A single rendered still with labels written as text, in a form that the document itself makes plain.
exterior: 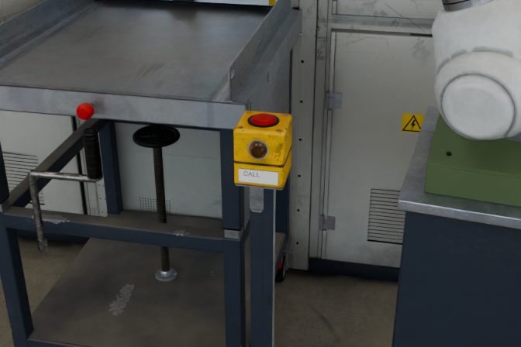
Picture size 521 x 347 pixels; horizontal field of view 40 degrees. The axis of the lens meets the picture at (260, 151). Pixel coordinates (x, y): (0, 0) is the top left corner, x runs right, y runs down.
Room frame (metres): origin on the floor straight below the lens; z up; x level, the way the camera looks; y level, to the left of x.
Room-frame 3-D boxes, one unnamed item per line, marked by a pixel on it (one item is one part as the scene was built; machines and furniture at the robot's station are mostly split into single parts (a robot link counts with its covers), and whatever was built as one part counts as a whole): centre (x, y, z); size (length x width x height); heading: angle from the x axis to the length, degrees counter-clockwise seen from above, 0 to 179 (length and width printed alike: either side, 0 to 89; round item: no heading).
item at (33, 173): (1.29, 0.40, 0.62); 0.17 x 0.03 x 0.30; 79
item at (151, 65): (1.62, 0.26, 0.82); 0.68 x 0.62 x 0.06; 168
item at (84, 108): (1.27, 0.33, 0.82); 0.04 x 0.03 x 0.03; 168
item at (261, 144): (0.98, 0.00, 0.87); 0.03 x 0.01 x 0.03; 78
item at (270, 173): (1.03, 0.00, 0.85); 0.08 x 0.08 x 0.10; 78
